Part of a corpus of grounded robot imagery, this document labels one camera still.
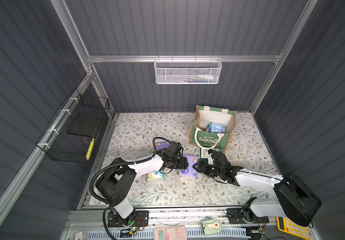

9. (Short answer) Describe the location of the green white box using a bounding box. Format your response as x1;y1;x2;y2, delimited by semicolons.
199;148;213;160

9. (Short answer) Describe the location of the purple toy camera front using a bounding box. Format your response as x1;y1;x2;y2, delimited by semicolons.
179;154;199;180

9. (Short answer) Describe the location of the purple toy camera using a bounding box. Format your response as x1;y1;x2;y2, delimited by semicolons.
155;142;170;151
179;154;199;180

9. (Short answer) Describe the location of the cartoon printed tissue pack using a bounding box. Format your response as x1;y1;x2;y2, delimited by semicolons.
147;171;164;183

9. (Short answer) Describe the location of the light blue tissue pack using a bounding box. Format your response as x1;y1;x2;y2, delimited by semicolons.
205;122;226;134

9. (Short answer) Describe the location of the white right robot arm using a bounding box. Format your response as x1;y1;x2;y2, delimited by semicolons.
193;152;322;227

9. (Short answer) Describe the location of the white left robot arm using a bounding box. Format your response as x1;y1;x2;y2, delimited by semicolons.
89;137;188;222

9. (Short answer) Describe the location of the floral table mat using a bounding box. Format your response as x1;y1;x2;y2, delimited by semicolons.
103;113;278;206

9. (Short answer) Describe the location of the green tape dispenser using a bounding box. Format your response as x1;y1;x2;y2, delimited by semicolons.
201;219;222;236

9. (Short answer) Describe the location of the pink calculator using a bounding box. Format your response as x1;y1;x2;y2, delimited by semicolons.
153;226;187;240

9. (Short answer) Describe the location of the yellow calculator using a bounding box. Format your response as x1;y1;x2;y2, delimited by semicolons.
276;217;311;240

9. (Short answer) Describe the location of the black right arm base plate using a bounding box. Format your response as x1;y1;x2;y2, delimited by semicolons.
226;208;269;224

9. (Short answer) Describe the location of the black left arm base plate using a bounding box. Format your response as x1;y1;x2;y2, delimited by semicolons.
106;210;149;228

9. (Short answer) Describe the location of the black corrugated cable hose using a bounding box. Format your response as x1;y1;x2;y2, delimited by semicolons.
89;136;173;240

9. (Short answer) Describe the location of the white wire wall basket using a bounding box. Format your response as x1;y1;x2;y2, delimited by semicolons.
153;57;222;85

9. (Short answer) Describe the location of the black wire wall basket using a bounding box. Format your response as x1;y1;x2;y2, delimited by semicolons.
36;90;111;163

